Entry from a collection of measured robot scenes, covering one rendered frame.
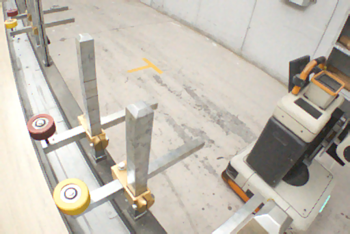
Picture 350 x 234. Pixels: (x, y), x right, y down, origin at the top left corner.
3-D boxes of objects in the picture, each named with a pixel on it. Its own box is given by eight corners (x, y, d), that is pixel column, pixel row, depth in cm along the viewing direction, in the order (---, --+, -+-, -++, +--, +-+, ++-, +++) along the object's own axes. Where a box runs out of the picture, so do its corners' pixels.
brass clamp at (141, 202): (128, 168, 63) (128, 158, 60) (156, 204, 56) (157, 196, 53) (110, 178, 60) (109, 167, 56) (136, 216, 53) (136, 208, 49)
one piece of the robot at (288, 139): (235, 171, 145) (292, 62, 91) (275, 139, 175) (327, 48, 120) (271, 206, 128) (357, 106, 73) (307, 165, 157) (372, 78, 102)
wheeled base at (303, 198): (217, 177, 156) (227, 157, 140) (265, 141, 190) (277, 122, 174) (286, 247, 121) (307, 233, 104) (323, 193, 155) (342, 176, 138)
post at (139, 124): (138, 212, 69) (143, 96, 38) (143, 220, 67) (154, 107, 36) (129, 217, 67) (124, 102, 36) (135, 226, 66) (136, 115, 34)
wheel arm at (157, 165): (195, 143, 74) (198, 134, 71) (202, 150, 72) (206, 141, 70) (70, 209, 50) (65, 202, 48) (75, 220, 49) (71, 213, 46)
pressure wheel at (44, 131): (53, 160, 61) (43, 135, 53) (33, 153, 61) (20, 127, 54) (65, 141, 67) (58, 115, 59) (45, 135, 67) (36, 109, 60)
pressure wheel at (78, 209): (70, 232, 47) (57, 214, 39) (61, 205, 52) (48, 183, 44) (100, 220, 51) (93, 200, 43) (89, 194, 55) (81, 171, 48)
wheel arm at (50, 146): (152, 105, 89) (153, 96, 86) (157, 110, 87) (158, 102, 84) (43, 148, 65) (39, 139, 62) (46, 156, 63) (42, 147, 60)
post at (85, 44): (102, 156, 80) (88, 30, 49) (106, 162, 79) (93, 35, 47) (93, 159, 79) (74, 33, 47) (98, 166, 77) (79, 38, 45)
